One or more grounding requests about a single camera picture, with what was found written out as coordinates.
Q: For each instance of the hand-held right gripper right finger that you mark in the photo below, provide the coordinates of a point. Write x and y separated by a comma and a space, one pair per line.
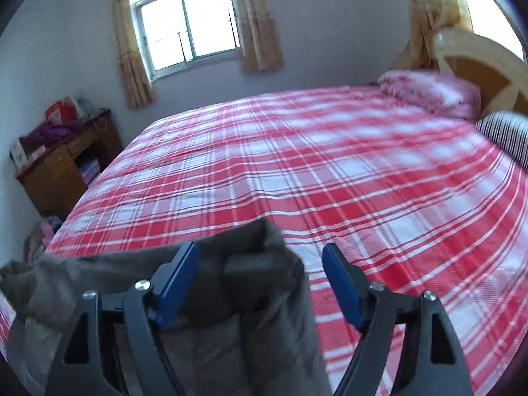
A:
342, 284

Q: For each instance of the wooden headboard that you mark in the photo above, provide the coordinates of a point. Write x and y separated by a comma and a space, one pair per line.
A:
478, 62

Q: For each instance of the brown wooden desk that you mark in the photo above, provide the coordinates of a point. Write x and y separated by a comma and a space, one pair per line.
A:
53, 177

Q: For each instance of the stacked boxes in desk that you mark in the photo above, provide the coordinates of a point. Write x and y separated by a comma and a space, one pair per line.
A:
88, 172

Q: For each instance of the large bright window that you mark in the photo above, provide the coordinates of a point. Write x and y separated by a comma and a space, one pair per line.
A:
484, 4

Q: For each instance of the pink flat box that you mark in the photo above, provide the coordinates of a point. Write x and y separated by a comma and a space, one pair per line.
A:
35, 157

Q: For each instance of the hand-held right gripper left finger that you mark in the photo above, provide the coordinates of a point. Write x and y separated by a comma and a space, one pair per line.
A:
177, 284

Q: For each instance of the white box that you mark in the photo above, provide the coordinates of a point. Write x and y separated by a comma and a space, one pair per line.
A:
18, 154

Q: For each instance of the bed with red plaid sheet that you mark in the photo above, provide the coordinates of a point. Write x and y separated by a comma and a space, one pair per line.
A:
309, 165

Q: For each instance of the grey puffer jacket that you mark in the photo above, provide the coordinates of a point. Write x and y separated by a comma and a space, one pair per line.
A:
247, 338

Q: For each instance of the red box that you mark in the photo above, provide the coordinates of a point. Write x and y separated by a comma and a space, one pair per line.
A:
62, 109

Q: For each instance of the purple cloth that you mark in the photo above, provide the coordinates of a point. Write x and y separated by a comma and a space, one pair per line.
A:
45, 136

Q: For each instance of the pile of clothes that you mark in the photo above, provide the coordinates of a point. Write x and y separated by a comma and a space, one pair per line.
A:
41, 237

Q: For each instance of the yellow tied curtain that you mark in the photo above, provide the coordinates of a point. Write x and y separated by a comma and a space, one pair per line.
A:
433, 12

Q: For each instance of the striped pillow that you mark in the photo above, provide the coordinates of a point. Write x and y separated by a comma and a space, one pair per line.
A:
505, 134

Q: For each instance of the pink folded quilt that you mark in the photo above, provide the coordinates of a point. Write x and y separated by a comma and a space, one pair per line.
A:
429, 90

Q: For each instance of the beige curtain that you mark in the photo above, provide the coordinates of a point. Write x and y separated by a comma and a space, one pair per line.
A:
258, 24
128, 57

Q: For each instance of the sliding window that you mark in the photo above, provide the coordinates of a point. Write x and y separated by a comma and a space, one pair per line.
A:
185, 24

